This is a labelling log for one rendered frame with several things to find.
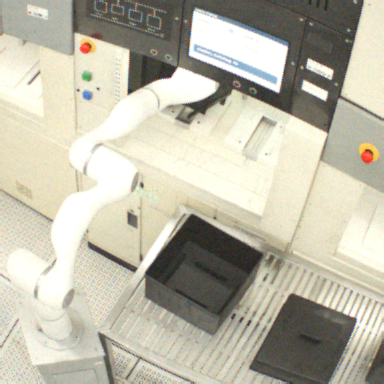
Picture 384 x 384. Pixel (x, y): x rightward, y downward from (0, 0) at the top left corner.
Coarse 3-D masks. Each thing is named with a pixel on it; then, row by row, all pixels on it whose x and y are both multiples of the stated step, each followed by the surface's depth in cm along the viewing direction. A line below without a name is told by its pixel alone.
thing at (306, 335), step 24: (288, 312) 215; (312, 312) 215; (336, 312) 215; (288, 336) 209; (312, 336) 206; (336, 336) 210; (264, 360) 204; (288, 360) 204; (312, 360) 204; (336, 360) 204
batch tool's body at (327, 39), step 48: (192, 0) 173; (240, 0) 165; (288, 0) 157; (336, 0) 148; (96, 48) 209; (144, 48) 198; (336, 48) 161; (96, 96) 229; (240, 96) 265; (288, 96) 185; (336, 96) 175; (144, 144) 248; (192, 144) 250; (288, 144) 193; (192, 192) 244; (240, 192) 240; (288, 192) 209; (96, 240) 310; (144, 240) 287; (288, 240) 228
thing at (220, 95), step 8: (168, 64) 236; (160, 72) 239; (168, 72) 237; (224, 88) 242; (208, 96) 234; (216, 96) 239; (224, 96) 247; (184, 104) 240; (192, 104) 238; (200, 104) 237; (208, 104) 235; (224, 104) 255; (192, 112) 243; (200, 112) 238
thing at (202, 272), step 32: (192, 224) 230; (160, 256) 218; (192, 256) 236; (224, 256) 234; (256, 256) 222; (160, 288) 213; (192, 288) 228; (224, 288) 229; (192, 320) 218; (224, 320) 220
